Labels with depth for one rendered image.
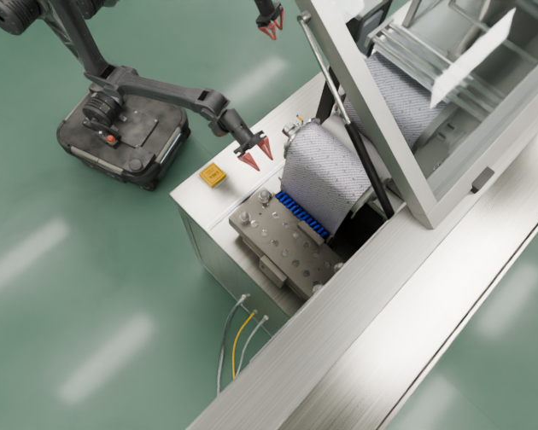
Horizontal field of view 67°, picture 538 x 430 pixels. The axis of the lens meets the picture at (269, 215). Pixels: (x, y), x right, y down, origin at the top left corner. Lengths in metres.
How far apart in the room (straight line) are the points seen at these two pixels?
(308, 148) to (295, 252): 0.34
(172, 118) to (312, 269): 1.48
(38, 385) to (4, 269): 0.65
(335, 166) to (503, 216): 0.40
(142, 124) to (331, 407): 1.96
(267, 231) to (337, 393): 0.62
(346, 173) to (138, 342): 1.57
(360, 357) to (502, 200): 0.48
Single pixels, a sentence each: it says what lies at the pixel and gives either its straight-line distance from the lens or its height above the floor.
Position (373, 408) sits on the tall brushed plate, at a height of 1.44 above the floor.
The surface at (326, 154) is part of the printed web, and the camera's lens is 1.09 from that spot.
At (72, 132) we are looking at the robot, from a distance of 2.56.
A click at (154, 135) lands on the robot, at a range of 2.42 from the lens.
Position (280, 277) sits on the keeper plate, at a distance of 1.25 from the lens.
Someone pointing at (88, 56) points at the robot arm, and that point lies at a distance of 1.49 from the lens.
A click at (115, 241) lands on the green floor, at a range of 2.46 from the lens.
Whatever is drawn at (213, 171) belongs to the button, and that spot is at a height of 0.92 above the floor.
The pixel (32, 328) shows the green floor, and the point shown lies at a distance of 2.50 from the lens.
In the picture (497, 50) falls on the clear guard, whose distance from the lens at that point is 0.82.
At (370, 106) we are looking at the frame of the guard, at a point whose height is 1.79.
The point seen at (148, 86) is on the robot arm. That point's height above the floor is 1.17.
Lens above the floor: 2.23
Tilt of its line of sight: 68 degrees down
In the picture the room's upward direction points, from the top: 9 degrees clockwise
